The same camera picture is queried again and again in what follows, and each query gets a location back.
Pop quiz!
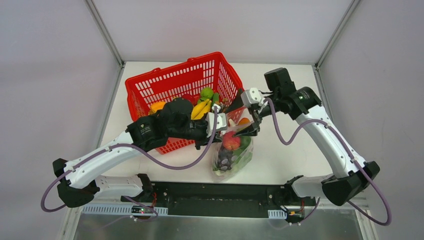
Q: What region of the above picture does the dark purple grape bunch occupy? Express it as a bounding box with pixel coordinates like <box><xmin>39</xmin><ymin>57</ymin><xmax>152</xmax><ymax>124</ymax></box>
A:
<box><xmin>216</xmin><ymin>147</ymin><xmax>234</xmax><ymax>172</ymax></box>

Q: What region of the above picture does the light green round fruit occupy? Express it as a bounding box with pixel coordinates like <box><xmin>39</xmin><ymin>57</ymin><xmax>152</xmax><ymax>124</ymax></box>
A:
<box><xmin>200</xmin><ymin>87</ymin><xmax>215</xmax><ymax>99</ymax></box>

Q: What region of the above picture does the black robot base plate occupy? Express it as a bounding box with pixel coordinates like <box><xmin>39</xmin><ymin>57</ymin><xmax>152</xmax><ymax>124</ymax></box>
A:
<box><xmin>132</xmin><ymin>181</ymin><xmax>316</xmax><ymax>219</ymax></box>

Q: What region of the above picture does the green lettuce head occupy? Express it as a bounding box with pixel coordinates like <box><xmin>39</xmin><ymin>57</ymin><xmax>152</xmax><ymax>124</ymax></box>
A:
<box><xmin>212</xmin><ymin>136</ymin><xmax>254</xmax><ymax>178</ymax></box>

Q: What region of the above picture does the clear zip top bag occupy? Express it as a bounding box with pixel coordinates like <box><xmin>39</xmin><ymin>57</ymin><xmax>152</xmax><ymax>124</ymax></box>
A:
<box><xmin>211</xmin><ymin>117</ymin><xmax>254</xmax><ymax>183</ymax></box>

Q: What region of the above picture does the small brown grape bunch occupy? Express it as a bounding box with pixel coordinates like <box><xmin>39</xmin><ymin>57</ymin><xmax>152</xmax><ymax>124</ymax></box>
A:
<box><xmin>220</xmin><ymin>97</ymin><xmax>230</xmax><ymax>112</ymax></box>

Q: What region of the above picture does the orange bell pepper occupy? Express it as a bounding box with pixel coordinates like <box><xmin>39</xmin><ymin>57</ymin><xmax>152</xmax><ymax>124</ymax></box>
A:
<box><xmin>148</xmin><ymin>101</ymin><xmax>166</xmax><ymax>115</ymax></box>

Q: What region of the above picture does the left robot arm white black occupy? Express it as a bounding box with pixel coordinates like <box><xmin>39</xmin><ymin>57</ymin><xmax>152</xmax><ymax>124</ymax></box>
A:
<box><xmin>52</xmin><ymin>98</ymin><xmax>228</xmax><ymax>208</ymax></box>

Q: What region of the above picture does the red plastic shopping basket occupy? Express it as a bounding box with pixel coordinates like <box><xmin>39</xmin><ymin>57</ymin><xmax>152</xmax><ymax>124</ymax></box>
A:
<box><xmin>125</xmin><ymin>52</ymin><xmax>243</xmax><ymax>154</ymax></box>

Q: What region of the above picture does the orange green mango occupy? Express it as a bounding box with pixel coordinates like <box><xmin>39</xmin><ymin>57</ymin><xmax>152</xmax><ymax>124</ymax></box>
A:
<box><xmin>237</xmin><ymin>117</ymin><xmax>251</xmax><ymax>126</ymax></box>

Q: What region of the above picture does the dark red fruit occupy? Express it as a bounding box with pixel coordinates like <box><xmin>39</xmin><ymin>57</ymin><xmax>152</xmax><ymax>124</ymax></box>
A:
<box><xmin>181</xmin><ymin>93</ymin><xmax>195</xmax><ymax>104</ymax></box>

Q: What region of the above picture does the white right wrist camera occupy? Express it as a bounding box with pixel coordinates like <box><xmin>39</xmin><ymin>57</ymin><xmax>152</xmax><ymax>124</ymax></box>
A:
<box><xmin>240</xmin><ymin>87</ymin><xmax>268</xmax><ymax>108</ymax></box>

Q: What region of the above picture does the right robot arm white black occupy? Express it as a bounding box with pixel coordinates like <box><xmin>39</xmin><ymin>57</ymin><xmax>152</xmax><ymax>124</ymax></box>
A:
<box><xmin>224</xmin><ymin>67</ymin><xmax>380</xmax><ymax>206</ymax></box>

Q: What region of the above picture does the red apple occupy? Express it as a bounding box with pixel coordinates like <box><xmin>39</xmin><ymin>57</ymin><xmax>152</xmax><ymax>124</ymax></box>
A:
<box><xmin>222</xmin><ymin>131</ymin><xmax>241</xmax><ymax>151</ymax></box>

